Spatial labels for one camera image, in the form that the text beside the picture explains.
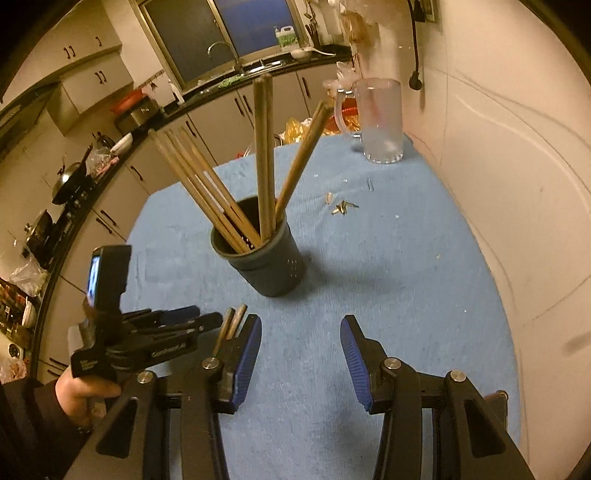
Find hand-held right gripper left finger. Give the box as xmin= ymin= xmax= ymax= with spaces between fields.
xmin=62 ymin=314 xmax=263 ymax=480

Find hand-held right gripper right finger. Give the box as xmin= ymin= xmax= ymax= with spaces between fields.
xmin=340 ymin=315 xmax=536 ymax=480

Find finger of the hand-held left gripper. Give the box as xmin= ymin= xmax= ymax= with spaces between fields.
xmin=152 ymin=312 xmax=224 ymax=344
xmin=124 ymin=305 xmax=200 ymax=328

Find brown wooden chopstick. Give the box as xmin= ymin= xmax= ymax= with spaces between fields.
xmin=226 ymin=305 xmax=249 ymax=340
xmin=213 ymin=308 xmax=235 ymax=356

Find dark round utensil holder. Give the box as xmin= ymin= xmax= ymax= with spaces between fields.
xmin=210 ymin=196 xmax=308 ymax=298

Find bunch of wooden chopsticks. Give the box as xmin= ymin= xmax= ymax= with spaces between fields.
xmin=148 ymin=74 xmax=334 ymax=254

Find person's left forearm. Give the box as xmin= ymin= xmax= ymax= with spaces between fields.
xmin=0 ymin=376 xmax=95 ymax=480

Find person's left hand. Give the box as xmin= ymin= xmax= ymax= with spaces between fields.
xmin=55 ymin=368 xmax=123 ymax=428

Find blue table cloth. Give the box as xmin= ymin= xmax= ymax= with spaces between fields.
xmin=122 ymin=134 xmax=520 ymax=480

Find gas stove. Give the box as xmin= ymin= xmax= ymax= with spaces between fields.
xmin=23 ymin=180 xmax=100 ymax=268

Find black pot with lid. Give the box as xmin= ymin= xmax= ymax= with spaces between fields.
xmin=23 ymin=210 xmax=54 ymax=253

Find beige base cabinets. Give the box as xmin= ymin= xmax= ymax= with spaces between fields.
xmin=28 ymin=60 xmax=356 ymax=384

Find black wok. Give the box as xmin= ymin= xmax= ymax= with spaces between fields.
xmin=51 ymin=145 xmax=93 ymax=205

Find metal countertop box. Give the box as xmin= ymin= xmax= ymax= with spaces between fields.
xmin=115 ymin=99 xmax=160 ymax=134

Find yellow plastic bag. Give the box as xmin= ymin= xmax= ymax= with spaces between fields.
xmin=281 ymin=117 xmax=361 ymax=145

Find red plastic basin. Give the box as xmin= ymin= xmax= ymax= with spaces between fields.
xmin=111 ymin=90 xmax=146 ymax=114

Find frosted glass mug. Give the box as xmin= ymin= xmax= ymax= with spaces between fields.
xmin=333 ymin=78 xmax=404 ymax=164

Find black range hood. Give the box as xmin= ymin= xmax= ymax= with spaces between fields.
xmin=0 ymin=80 xmax=61 ymax=148

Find chrome sink faucet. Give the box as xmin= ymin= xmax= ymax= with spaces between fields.
xmin=208 ymin=41 xmax=243 ymax=75

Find sliding kitchen window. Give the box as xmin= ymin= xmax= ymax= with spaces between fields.
xmin=139 ymin=0 xmax=305 ymax=90

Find white plastic bag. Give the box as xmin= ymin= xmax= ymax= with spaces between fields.
xmin=323 ymin=62 xmax=359 ymax=93

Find hanging clear plastic bag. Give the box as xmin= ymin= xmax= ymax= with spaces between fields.
xmin=339 ymin=0 xmax=416 ymax=56

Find beige wall cabinets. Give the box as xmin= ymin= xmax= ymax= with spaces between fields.
xmin=0 ymin=0 xmax=144 ymax=134

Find black power cable with plug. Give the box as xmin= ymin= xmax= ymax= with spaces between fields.
xmin=406 ymin=0 xmax=424 ymax=90

